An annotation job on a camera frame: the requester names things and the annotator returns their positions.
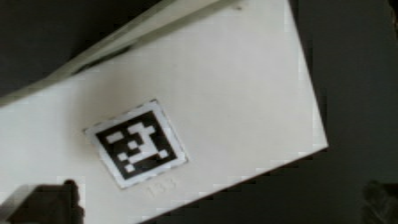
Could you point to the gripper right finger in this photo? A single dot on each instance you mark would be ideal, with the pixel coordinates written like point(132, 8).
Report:
point(381, 203)

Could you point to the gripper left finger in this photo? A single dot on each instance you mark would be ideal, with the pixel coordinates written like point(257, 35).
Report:
point(45, 204)

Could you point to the small white cabinet block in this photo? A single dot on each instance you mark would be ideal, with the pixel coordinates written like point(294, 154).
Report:
point(171, 115)

